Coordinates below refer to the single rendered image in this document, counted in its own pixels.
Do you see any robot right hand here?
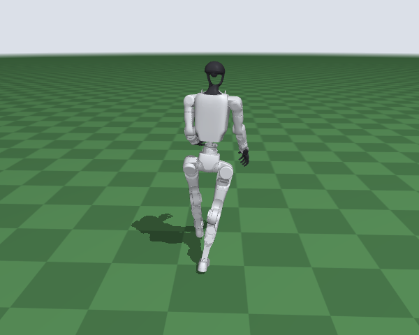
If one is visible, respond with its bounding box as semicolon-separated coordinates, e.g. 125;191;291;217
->
238;149;249;167

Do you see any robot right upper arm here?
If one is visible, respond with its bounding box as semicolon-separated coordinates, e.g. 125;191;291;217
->
228;96;244;135

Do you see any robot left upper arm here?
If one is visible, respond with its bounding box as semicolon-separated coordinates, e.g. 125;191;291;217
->
184;94;197;136

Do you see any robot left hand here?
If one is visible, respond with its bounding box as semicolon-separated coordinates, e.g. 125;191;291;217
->
195;134;205;146

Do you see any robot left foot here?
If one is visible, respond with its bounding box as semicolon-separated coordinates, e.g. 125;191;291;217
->
193;216;204;238

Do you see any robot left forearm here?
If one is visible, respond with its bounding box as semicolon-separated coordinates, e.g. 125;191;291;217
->
184;128;199;145

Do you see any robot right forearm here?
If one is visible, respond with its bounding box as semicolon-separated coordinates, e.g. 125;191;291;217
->
236;125;249;154

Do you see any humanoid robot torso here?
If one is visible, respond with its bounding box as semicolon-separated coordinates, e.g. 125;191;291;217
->
194;90;230;173

